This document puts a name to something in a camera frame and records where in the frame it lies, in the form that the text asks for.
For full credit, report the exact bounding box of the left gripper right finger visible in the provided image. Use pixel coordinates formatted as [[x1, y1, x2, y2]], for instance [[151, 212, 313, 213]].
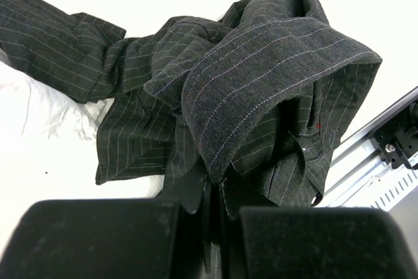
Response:
[[219, 178, 417, 278]]

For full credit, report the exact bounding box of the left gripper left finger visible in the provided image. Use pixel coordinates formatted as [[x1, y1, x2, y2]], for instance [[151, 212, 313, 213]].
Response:
[[1, 160, 211, 278]]

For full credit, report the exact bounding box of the black pinstriped shirt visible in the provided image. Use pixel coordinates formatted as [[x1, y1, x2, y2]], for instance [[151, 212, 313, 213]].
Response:
[[1, 0, 382, 206]]

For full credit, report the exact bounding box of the white shirt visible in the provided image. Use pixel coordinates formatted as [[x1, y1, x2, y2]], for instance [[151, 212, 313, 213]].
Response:
[[1, 52, 114, 141]]

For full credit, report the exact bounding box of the aluminium mounting rail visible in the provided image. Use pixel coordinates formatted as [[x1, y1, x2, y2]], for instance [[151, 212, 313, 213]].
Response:
[[319, 89, 417, 208]]

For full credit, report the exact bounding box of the slotted cable duct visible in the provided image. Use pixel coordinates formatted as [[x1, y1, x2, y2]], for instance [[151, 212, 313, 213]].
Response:
[[370, 171, 417, 212]]

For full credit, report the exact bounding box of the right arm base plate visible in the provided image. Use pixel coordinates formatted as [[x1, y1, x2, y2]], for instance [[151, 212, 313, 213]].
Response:
[[370, 99, 417, 170]]

